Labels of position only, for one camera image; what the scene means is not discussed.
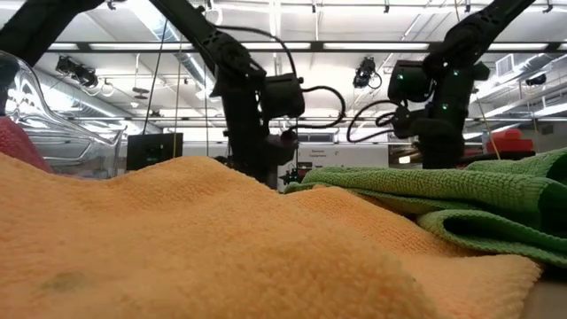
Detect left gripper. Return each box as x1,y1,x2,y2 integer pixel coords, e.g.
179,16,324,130
220,82,280,190

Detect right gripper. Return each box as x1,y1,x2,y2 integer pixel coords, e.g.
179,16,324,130
418,61,492,171

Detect clear plastic bin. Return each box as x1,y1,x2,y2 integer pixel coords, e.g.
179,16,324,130
0,51,128,181

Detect pink microfiber towel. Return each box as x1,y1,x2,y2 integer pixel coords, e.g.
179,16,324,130
0,115,54,175

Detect green microfiber towel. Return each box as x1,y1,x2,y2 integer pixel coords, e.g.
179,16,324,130
283,148,567,269

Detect orange microfiber towel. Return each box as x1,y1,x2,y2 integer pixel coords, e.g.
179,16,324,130
0,152,544,319

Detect white equipment cabinet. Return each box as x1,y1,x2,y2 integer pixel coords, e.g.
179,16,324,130
276,144,390,192

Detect black monitor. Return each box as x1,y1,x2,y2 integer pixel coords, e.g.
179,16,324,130
126,131,184,172

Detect white air vent grille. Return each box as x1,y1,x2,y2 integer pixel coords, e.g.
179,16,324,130
495,53,516,78

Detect black ceiling fixture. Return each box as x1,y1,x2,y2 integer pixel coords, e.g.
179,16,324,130
524,73,549,88

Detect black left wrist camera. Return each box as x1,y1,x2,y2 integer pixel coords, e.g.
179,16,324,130
265,128,301,168

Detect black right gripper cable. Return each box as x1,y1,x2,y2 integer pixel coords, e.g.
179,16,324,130
346,99,402,144

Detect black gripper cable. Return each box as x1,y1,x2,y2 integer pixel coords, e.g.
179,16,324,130
212,24,347,134
346,99,402,144

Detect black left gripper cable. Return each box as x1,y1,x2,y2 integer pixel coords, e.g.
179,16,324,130
212,24,347,134

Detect black hanging camera rig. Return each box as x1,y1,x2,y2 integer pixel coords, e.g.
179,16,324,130
353,56,383,89
55,55,99,89

